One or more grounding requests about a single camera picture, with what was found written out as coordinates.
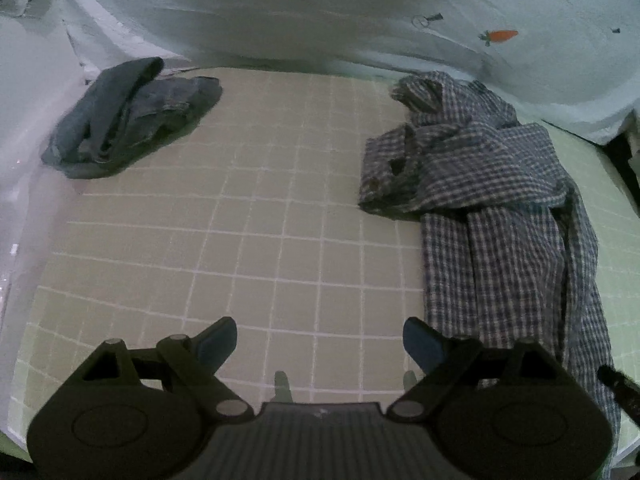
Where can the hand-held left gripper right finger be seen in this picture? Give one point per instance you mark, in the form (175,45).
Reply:
(422,346)

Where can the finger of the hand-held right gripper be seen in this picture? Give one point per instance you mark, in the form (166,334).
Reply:
(619,381)

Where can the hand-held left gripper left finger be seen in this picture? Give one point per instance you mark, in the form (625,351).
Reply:
(219,344)

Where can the blue plaid shirt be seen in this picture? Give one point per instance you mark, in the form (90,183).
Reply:
(500,185)

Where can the blue denim jeans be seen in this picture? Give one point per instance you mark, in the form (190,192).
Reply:
(125,120)

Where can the white carrot print bedsheet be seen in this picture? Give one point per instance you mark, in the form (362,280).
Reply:
(350,10)

